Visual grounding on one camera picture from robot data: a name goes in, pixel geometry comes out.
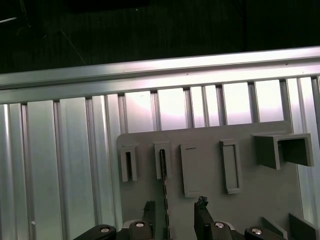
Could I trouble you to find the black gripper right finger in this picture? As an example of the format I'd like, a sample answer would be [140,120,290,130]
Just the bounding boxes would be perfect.
[194,196,288,240]

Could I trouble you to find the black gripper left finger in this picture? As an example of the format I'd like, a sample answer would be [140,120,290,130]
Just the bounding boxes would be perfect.
[73,199,157,240]

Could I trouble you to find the blue RAM stick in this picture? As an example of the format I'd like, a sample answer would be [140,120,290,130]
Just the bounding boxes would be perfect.
[159,148,172,240]

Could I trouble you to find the grey plastic parts rack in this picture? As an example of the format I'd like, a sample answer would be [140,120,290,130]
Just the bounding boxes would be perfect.
[116,122,320,240]

